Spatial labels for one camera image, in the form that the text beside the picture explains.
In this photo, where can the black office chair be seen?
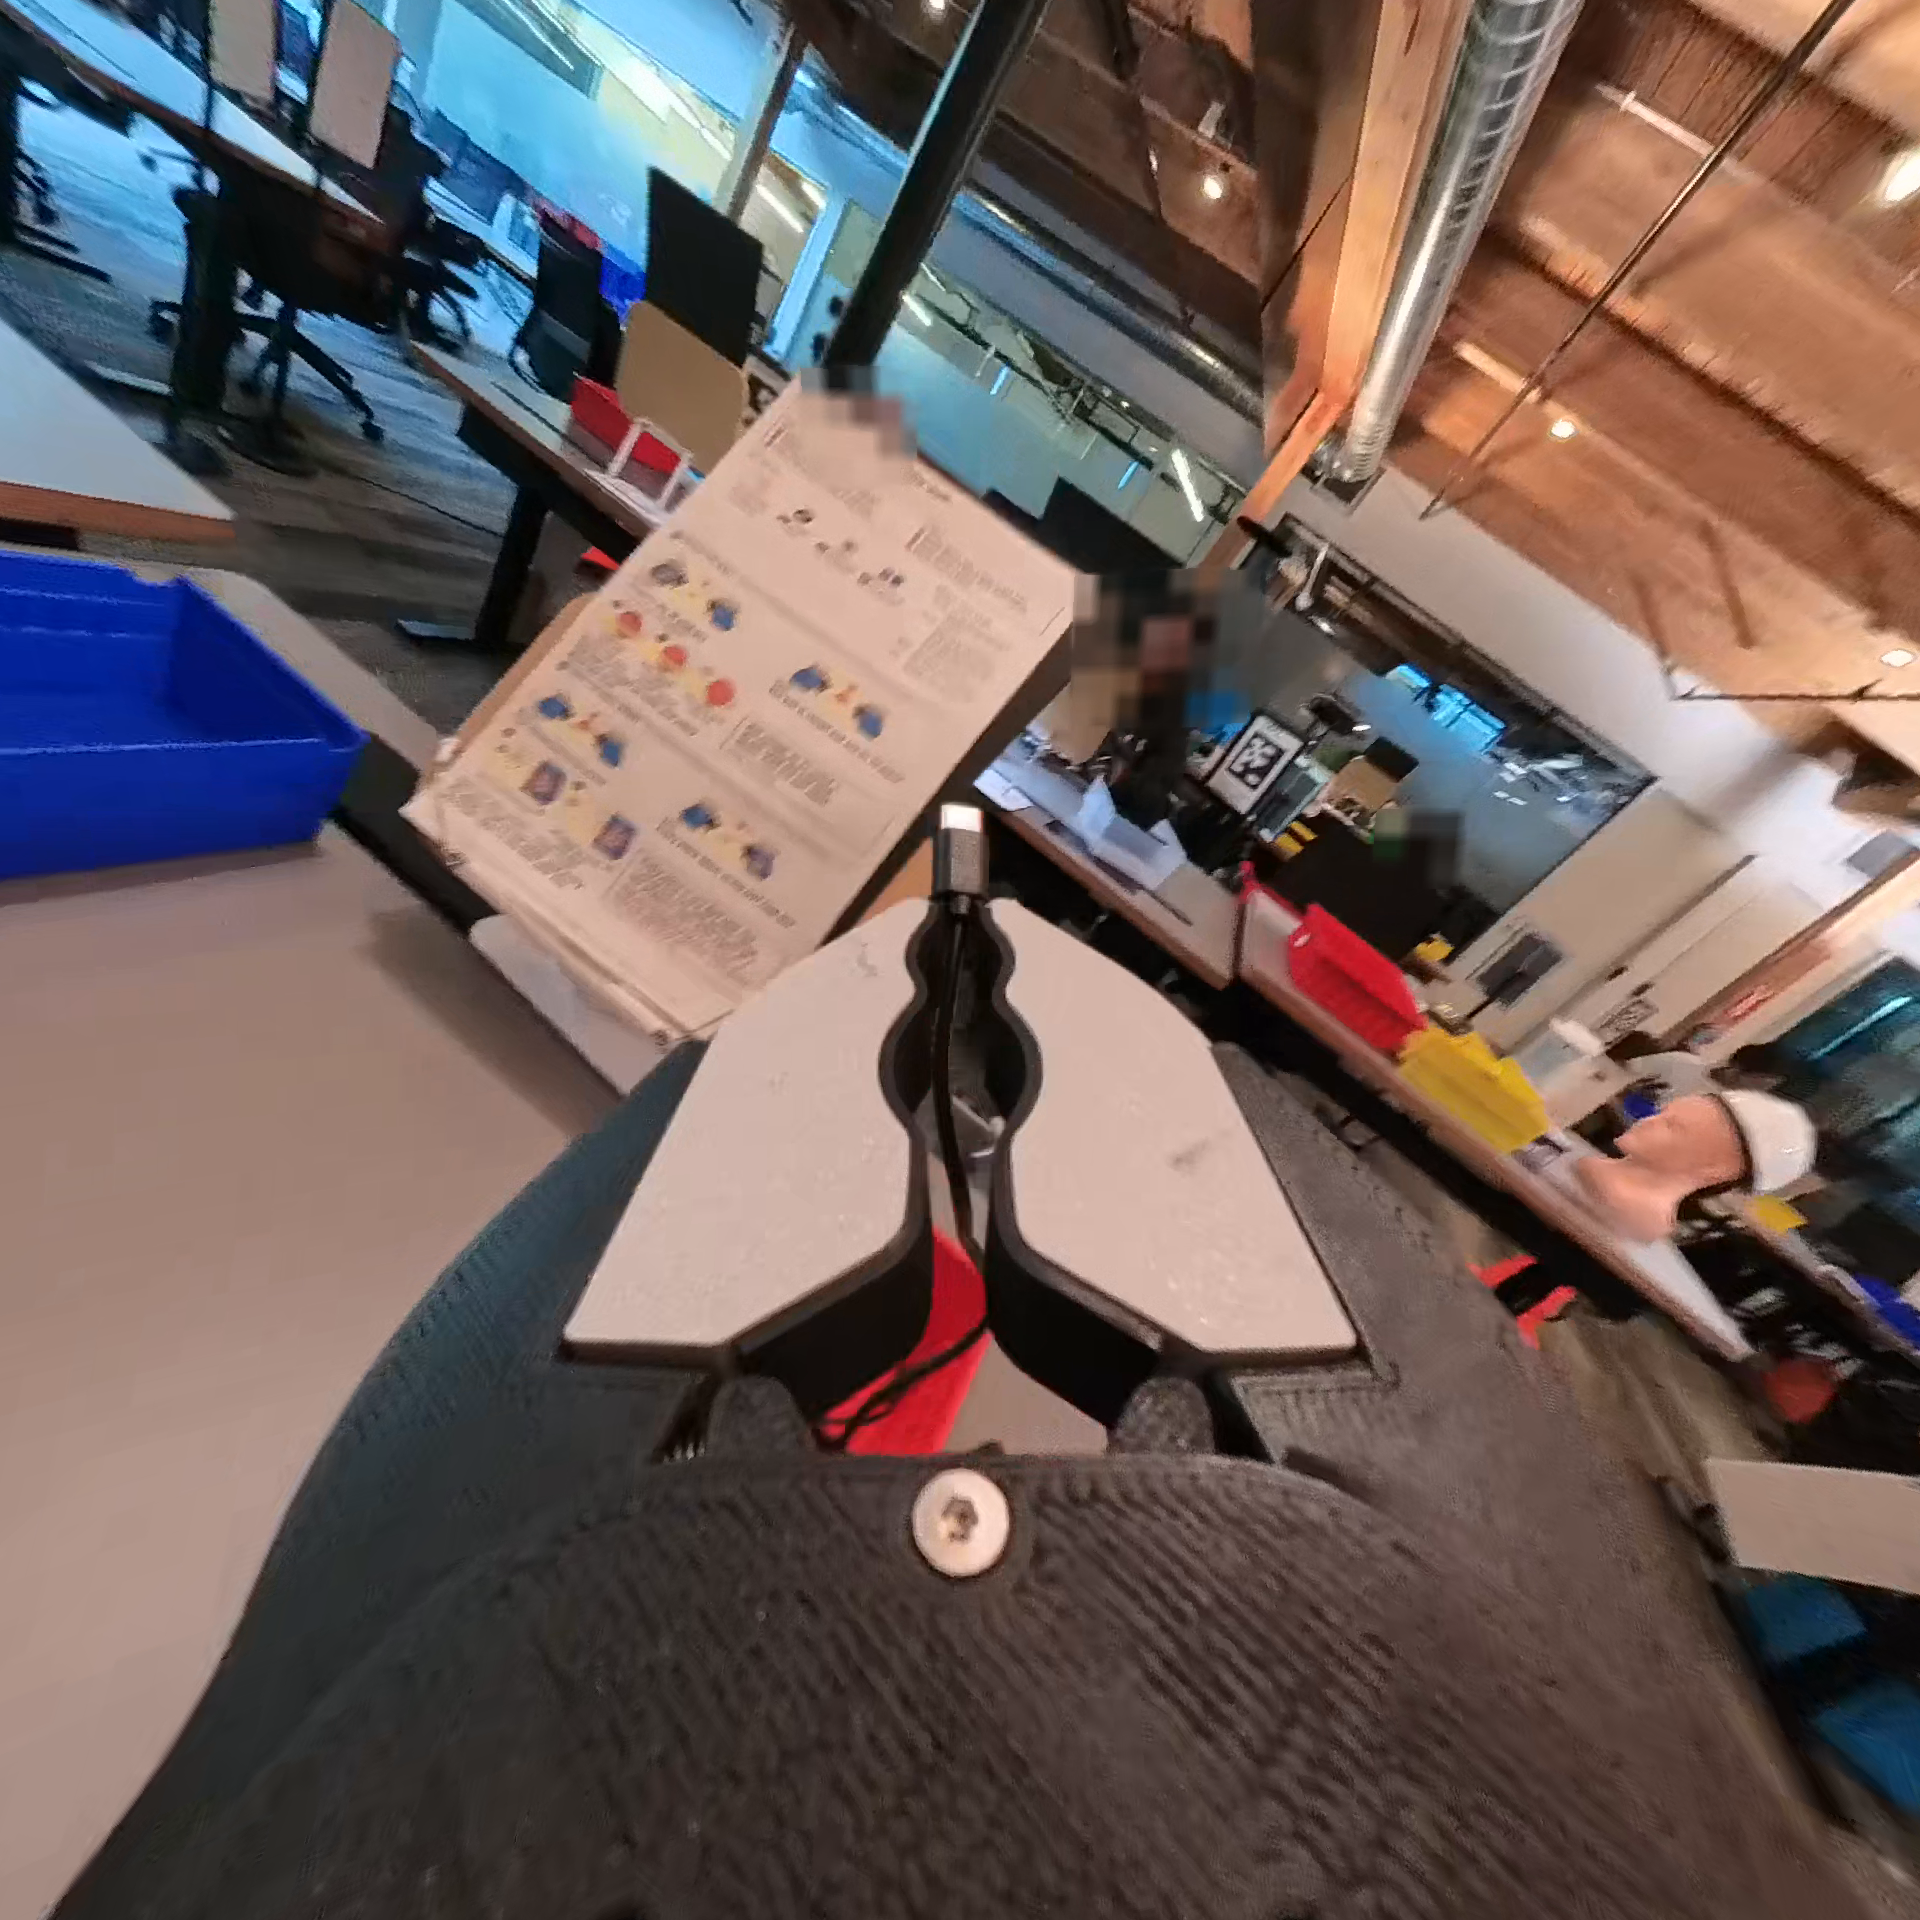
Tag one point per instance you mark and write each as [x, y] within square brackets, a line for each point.
[300, 299]

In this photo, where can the metal ventilation duct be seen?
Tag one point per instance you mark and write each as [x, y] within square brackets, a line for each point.
[1447, 224]

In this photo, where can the black pillar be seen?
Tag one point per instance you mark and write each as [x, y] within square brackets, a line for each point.
[937, 180]

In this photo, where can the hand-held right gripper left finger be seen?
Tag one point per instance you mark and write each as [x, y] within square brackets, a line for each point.
[750, 1171]

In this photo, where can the tan board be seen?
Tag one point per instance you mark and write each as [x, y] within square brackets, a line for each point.
[681, 376]

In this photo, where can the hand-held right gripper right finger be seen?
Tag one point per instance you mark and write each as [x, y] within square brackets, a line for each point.
[1170, 1184]

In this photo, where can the red plastic bin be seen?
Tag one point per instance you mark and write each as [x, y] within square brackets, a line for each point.
[622, 428]
[937, 1306]
[1350, 974]

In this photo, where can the yellow plastic bin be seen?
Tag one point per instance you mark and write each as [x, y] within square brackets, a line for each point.
[1478, 1089]

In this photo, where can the blue plastic bin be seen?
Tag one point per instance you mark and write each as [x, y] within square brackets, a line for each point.
[1846, 1710]
[149, 749]

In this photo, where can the fiducial marker sign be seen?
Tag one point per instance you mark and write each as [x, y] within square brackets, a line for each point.
[1256, 763]

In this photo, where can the printed instruction sheet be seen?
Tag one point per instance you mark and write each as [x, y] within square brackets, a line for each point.
[780, 721]

